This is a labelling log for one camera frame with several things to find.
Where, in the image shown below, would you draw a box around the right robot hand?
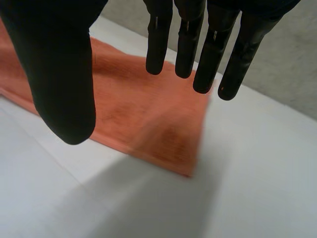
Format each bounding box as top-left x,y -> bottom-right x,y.
0,0 -> 301,146

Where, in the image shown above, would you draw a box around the coral towel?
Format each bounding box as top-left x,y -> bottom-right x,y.
0,18 -> 216,179

